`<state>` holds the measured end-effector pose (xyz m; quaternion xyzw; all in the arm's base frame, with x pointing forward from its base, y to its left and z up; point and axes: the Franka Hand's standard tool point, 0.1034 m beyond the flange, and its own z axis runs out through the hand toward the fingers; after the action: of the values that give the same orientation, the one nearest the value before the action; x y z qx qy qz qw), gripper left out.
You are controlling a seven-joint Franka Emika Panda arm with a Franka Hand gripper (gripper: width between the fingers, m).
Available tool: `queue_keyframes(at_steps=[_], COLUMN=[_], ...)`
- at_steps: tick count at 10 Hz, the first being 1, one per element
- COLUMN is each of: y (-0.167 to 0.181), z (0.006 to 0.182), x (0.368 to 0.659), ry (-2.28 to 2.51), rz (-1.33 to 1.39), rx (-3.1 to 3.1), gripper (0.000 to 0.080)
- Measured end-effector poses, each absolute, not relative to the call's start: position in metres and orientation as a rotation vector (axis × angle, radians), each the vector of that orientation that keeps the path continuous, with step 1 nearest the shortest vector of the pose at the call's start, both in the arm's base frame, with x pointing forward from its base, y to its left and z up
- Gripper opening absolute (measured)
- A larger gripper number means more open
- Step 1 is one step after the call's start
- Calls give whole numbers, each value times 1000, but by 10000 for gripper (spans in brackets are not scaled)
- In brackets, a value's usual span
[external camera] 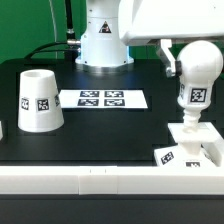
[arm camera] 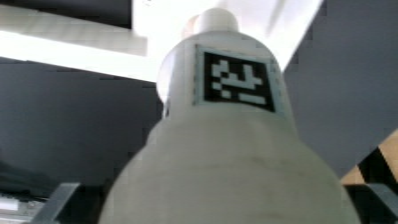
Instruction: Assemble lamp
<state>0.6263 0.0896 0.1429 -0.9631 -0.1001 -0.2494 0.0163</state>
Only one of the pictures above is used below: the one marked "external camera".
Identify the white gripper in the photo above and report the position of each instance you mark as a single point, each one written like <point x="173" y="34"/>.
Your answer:
<point x="143" y="22"/>

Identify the white marker tag sheet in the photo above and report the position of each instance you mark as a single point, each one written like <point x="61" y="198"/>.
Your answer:
<point x="103" y="99"/>

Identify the white front fence rail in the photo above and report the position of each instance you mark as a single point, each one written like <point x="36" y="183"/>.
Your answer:
<point x="93" y="180"/>

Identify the white lamp base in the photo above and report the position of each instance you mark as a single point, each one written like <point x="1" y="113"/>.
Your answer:
<point x="198" y="147"/>

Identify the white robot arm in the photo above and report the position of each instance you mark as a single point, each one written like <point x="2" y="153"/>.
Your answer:
<point x="115" y="25"/>

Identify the white lamp shade cone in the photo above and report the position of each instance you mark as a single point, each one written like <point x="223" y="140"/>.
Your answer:
<point x="39" y="103"/>

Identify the white lamp bulb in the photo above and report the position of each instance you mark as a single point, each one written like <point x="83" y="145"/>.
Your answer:
<point x="201" y="63"/>

